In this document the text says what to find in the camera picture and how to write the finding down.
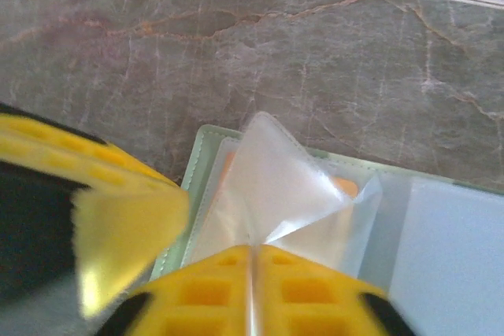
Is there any pale green card holder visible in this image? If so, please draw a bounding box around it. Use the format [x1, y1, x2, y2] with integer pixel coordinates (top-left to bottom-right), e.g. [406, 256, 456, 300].
[151, 110, 504, 336]

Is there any gold orange credit card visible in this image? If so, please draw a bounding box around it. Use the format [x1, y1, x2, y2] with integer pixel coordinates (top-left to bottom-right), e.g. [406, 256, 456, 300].
[215, 150, 360, 211]

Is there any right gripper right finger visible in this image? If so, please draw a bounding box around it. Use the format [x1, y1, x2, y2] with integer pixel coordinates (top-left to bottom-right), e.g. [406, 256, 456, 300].
[254, 244, 417, 336]

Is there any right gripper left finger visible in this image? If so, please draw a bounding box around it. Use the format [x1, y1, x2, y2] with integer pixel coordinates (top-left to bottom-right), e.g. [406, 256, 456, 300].
[94, 244, 253, 336]

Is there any light blue card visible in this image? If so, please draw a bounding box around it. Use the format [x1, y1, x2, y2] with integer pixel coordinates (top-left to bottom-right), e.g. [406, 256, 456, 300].
[387, 178, 504, 336]

